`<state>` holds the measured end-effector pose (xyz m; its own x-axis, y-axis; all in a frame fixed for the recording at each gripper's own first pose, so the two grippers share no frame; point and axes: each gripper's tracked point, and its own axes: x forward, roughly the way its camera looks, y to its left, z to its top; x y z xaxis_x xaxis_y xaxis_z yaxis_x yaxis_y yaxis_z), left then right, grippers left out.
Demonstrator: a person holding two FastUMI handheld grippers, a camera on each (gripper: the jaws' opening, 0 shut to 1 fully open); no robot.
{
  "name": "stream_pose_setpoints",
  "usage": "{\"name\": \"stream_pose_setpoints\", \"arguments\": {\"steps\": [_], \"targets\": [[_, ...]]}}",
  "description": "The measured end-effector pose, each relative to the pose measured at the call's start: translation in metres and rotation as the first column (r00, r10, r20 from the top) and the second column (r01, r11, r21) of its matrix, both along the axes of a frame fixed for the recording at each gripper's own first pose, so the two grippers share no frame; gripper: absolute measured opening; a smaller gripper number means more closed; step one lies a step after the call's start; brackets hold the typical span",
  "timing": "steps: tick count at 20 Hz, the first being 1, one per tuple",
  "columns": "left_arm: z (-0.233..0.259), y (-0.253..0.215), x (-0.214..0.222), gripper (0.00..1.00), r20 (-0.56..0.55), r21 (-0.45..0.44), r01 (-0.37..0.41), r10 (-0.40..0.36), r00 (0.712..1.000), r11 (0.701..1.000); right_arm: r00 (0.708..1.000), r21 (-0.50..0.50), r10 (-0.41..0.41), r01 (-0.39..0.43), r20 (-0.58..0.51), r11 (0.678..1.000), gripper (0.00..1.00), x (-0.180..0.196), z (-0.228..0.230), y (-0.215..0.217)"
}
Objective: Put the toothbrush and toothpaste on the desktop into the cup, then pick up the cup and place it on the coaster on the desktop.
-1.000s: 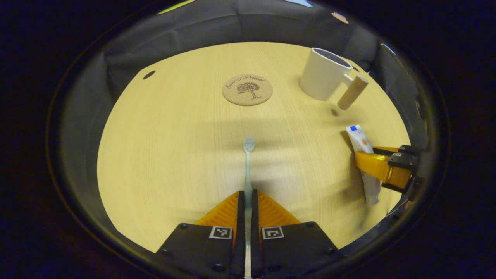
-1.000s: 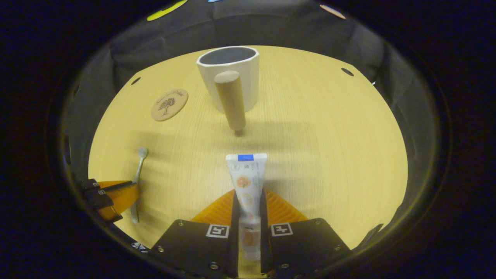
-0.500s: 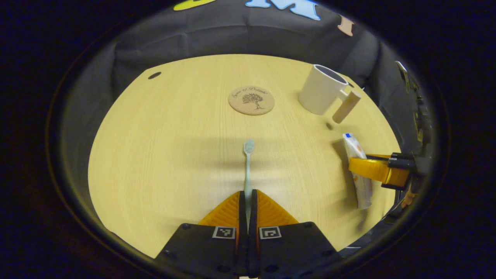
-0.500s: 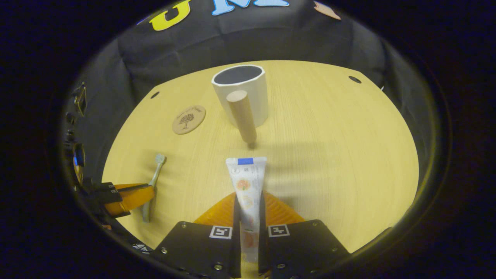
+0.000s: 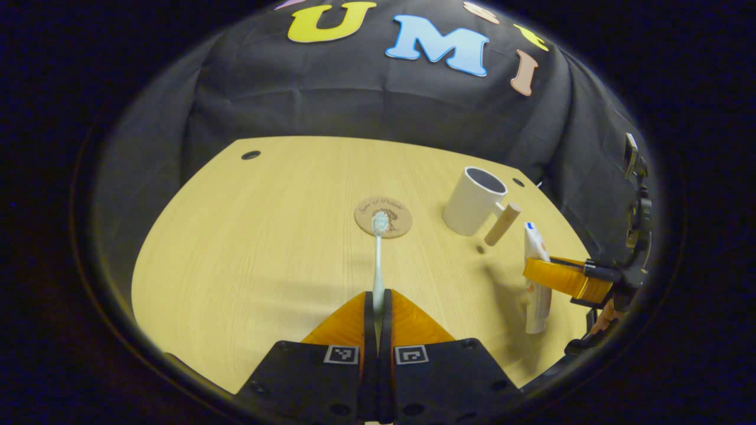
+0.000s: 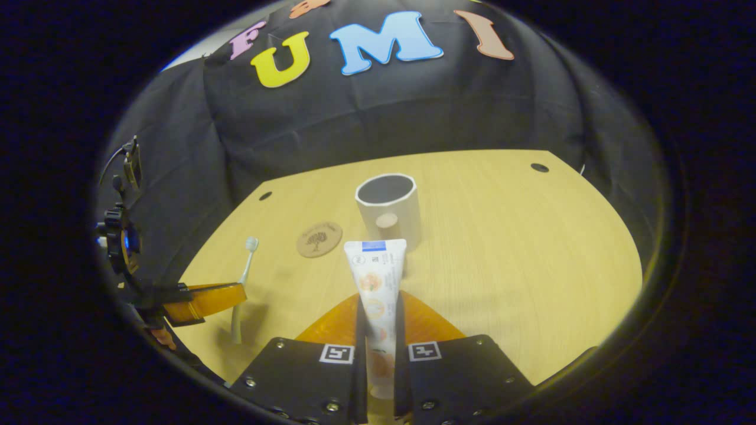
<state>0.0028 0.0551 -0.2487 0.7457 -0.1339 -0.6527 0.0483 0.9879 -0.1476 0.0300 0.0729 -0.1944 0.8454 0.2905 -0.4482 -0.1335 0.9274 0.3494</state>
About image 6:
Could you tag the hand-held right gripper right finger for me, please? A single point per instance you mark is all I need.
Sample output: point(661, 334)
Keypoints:
point(455, 378)

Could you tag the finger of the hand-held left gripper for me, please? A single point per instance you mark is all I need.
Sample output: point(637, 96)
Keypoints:
point(155, 298)

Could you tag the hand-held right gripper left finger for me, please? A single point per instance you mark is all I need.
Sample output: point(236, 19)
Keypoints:
point(307, 378)

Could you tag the white toothbrush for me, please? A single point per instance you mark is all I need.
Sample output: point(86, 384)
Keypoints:
point(247, 265)

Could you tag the white toothpaste tube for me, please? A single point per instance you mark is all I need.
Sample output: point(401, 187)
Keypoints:
point(378, 277)

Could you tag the round wooden coaster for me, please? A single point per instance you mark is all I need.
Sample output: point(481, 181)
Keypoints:
point(319, 239)

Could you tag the white cup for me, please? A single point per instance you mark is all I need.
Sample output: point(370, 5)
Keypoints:
point(404, 218)

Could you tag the black backdrop cloth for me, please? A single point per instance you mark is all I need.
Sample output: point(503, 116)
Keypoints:
point(384, 112)

